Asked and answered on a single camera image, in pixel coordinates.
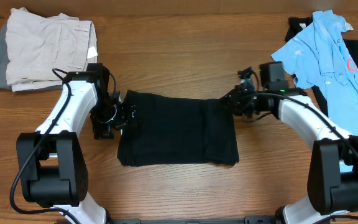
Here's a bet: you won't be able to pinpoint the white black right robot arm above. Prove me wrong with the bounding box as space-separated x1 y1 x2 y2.
220 62 358 224

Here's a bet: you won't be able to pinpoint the light blue t-shirt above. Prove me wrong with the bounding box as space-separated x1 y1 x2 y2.
272 10 358 135

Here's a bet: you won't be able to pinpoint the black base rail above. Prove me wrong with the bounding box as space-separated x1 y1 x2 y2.
109 216 285 224

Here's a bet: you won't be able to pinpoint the folded beige shorts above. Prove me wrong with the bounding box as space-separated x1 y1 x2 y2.
6 7 98 91

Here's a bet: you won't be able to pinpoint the folded grey garment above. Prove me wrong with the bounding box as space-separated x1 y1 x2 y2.
0 24 62 91

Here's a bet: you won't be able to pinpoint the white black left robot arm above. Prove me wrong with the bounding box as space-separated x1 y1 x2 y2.
9 63 139 223

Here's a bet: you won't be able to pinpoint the black logo t-shirt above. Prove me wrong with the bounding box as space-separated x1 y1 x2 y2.
285 17 358 116

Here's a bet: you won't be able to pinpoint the plain black t-shirt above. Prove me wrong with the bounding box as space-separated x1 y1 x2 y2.
117 90 239 166

